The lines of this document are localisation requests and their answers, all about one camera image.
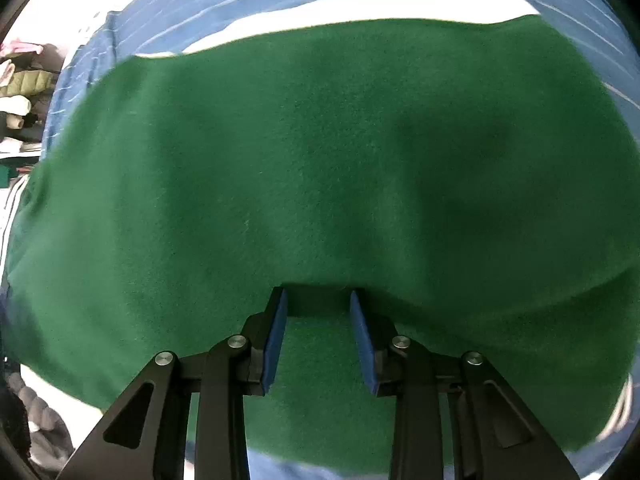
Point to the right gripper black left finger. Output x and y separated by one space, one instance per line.
143 434

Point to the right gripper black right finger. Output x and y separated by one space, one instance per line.
456 404

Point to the blue striped bed cover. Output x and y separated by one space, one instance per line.
117 29

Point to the pile of clothes at side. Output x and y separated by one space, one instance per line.
29 73

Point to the green and cream varsity jacket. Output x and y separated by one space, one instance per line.
477 180

